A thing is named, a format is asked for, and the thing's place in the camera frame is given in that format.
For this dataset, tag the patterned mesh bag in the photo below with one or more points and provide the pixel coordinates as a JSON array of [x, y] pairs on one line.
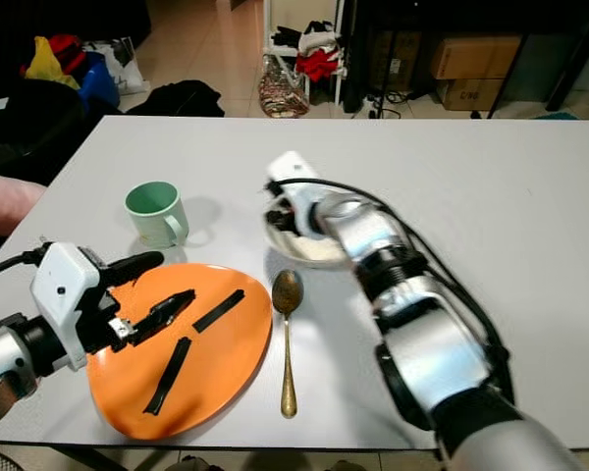
[[280, 90]]

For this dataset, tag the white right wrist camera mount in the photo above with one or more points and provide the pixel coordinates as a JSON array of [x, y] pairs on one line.
[[294, 169]]

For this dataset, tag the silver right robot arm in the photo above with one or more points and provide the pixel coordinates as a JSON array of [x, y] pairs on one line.
[[432, 343]]

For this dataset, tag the white printed bag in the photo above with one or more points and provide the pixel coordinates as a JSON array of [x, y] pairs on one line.
[[128, 61]]

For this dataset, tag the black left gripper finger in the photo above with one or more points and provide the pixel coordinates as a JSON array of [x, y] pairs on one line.
[[135, 267], [165, 316]]

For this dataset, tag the brown cardboard box black print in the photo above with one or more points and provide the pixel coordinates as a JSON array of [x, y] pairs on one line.
[[469, 94]]

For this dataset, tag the yellow cloth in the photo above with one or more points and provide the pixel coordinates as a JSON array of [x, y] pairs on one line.
[[44, 64]]

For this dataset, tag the wide brown cardboard box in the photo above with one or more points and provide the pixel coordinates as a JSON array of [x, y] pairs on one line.
[[476, 57]]

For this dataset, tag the white bowl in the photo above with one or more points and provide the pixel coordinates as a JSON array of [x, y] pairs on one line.
[[319, 250]]

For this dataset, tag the orange plastic plate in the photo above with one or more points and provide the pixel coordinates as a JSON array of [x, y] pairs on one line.
[[221, 378]]

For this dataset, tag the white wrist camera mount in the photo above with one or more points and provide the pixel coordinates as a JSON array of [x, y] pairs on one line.
[[294, 169], [64, 294]]

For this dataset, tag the brass metal spoon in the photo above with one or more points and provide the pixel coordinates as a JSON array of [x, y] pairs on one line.
[[287, 292]]

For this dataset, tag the green ceramic mug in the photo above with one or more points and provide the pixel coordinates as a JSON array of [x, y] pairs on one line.
[[152, 221]]

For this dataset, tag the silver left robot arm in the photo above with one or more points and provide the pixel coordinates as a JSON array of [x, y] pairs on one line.
[[15, 363]]

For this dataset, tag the blue bag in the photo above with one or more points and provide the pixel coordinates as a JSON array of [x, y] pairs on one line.
[[100, 83]]

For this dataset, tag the red cloth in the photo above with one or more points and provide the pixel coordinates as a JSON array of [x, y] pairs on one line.
[[319, 64]]

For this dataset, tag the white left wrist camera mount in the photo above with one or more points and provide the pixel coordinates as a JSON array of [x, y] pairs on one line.
[[64, 294]]

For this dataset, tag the black bag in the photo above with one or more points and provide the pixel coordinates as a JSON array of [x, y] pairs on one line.
[[177, 100]]

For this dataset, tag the person's bare forearm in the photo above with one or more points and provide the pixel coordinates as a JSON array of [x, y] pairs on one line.
[[5, 204]]

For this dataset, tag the white clothes rack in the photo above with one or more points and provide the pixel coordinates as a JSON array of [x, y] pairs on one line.
[[339, 39]]

